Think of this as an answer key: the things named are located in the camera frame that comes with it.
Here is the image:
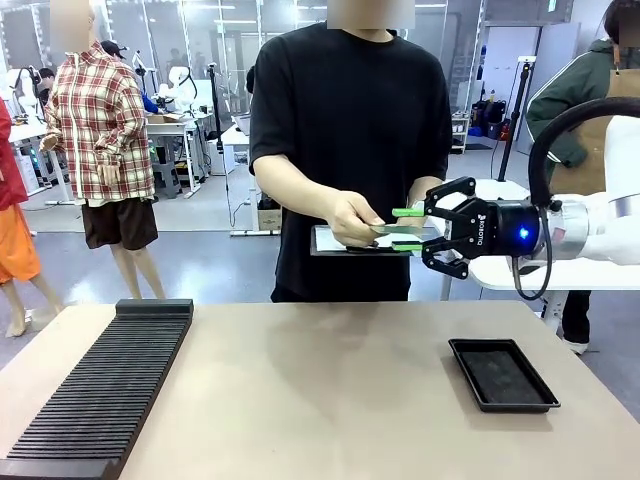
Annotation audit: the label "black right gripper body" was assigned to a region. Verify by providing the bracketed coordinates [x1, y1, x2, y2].
[443, 198, 545, 261]

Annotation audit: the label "green PCB board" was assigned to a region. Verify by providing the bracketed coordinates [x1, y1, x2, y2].
[369, 223, 442, 237]

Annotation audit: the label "person's left forearm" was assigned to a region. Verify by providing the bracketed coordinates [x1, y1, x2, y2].
[408, 174, 446, 202]

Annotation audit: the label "person's right forearm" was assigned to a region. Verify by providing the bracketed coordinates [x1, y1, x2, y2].
[252, 152, 346, 221]

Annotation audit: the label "black slotted PCB rack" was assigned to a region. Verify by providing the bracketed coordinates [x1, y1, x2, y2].
[0, 298, 195, 480]

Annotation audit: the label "person's right hand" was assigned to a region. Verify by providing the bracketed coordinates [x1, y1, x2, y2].
[324, 192, 386, 249]

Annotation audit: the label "black tripod stand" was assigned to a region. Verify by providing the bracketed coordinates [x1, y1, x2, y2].
[496, 56, 537, 184]

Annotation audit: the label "black rectangular plastic tray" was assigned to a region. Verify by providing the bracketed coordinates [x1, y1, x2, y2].
[447, 338, 561, 414]

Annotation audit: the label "person in black t-shirt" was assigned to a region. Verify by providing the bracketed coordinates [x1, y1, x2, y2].
[248, 0, 454, 304]

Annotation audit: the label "person in green jacket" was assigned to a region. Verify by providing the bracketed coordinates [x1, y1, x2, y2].
[525, 0, 640, 356]

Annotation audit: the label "cardboard box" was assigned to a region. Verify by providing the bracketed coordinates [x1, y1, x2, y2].
[256, 206, 283, 233]

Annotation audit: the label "grey step stool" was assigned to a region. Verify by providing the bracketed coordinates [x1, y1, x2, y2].
[151, 160, 185, 201]

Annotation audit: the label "white desk with cardboard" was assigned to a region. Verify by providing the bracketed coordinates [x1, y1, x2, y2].
[143, 110, 214, 200]

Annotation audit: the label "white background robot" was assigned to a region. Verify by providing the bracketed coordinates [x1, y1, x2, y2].
[158, 64, 200, 115]

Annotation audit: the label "mannequin in plaid shirt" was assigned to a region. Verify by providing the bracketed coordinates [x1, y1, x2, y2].
[39, 0, 167, 301]

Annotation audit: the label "person in black cap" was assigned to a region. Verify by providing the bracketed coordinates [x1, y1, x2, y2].
[99, 39, 162, 114]

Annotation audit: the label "mannequin in orange shorts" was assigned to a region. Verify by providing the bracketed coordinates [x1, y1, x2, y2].
[0, 97, 65, 339]

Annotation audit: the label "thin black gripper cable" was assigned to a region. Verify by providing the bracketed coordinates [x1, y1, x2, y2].
[512, 207, 555, 302]

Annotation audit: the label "thick black corrugated hose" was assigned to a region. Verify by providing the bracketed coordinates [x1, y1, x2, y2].
[528, 97, 640, 207]

